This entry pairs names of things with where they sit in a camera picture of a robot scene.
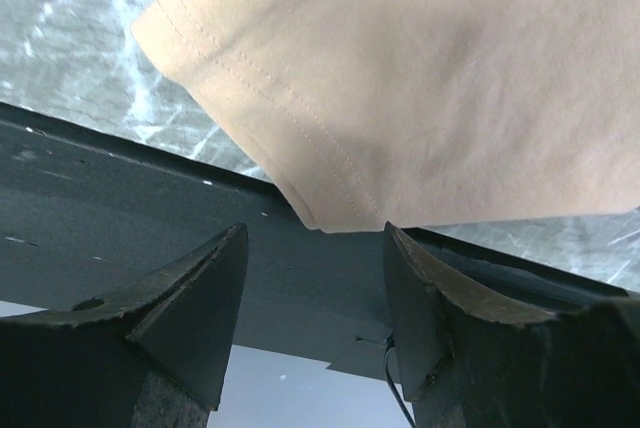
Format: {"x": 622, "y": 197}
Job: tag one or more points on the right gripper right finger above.
{"x": 484, "y": 341}

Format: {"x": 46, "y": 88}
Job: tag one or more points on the tan t shirt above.
{"x": 417, "y": 112}

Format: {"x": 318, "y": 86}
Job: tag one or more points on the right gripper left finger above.
{"x": 153, "y": 353}

